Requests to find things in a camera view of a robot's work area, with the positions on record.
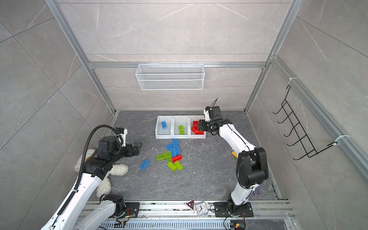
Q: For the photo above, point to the red horseshoe magnet toy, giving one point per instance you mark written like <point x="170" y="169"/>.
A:
<point x="196" y="130"/>

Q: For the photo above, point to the lone blue lego brick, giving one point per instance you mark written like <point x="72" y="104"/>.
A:
<point x="144" y="165"/>

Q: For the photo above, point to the white storage bin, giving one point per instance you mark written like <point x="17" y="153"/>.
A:
<point x="195" y="118"/>
<point x="180" y="120"/>
<point x="163" y="129"/>

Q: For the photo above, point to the left white storage bin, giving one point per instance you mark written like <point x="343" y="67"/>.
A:
<point x="163" y="129"/>

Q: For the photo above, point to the right white storage bin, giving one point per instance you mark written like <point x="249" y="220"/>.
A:
<point x="195" y="118"/>

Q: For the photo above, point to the small clear clock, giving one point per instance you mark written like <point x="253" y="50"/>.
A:
<point x="201" y="209"/>

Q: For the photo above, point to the blue lego brick top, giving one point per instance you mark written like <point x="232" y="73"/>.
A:
<point x="175" y="141"/>

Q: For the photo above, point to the white wire mesh basket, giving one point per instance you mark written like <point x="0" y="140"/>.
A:
<point x="171" y="76"/>

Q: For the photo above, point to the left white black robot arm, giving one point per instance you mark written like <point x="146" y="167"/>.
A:
<point x="91" y="173"/>

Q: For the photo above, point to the green lego brick long left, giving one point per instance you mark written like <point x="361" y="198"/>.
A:
<point x="166" y="156"/>

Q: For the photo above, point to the purple toy fork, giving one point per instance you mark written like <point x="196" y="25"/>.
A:
<point x="256" y="191"/>

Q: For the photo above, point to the white brown plush toy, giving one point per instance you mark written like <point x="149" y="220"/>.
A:
<point x="104" y="187"/>

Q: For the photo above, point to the blue lego brick long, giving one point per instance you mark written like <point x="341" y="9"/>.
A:
<point x="170" y="145"/>

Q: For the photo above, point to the middle white storage bin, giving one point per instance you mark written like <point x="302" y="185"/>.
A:
<point x="180" y="120"/>

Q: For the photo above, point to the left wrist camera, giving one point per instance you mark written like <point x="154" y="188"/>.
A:
<point x="121" y="134"/>

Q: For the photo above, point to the red triangle sign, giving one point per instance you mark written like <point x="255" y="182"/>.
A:
<point x="191" y="204"/>

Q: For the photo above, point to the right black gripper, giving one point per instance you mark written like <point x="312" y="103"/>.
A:
<point x="201" y="126"/>

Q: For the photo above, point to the black wire hook rack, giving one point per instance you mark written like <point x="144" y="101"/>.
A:
<point x="297" y="129"/>

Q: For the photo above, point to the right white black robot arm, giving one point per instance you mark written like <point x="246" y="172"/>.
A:
<point x="251" y="168"/>

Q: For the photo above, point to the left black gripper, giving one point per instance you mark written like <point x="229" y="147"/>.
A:
<point x="136" y="149"/>

